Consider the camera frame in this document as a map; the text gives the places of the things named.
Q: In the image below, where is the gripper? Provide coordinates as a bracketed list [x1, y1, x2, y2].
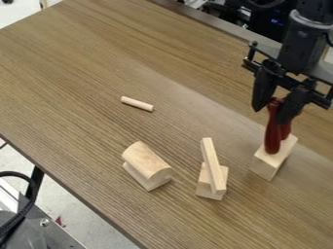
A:
[240, 11, 333, 126]

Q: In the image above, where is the long wooden plank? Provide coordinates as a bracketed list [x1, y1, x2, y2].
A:
[199, 136, 230, 196]

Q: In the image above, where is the wooden cube block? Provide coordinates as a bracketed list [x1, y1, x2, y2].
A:
[248, 133, 301, 182]

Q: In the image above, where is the grey metal base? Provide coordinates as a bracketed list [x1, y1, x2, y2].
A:
[0, 194, 89, 249]

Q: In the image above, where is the black computer equipment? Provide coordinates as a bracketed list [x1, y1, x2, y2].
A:
[200, 0, 301, 43]

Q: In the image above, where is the maroon chess piece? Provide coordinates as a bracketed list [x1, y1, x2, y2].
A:
[262, 96, 284, 156]
[277, 123, 293, 141]

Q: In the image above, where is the black braided cable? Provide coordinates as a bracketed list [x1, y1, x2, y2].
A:
[0, 170, 41, 245]

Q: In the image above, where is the wooden dowel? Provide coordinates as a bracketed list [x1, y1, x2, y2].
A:
[119, 95, 157, 113]

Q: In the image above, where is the small wooden block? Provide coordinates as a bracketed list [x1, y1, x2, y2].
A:
[194, 161, 231, 201]

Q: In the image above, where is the black table leg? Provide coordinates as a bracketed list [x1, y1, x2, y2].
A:
[24, 164, 46, 200]

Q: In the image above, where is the wooden half cylinder block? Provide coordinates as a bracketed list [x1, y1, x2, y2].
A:
[119, 140, 175, 183]

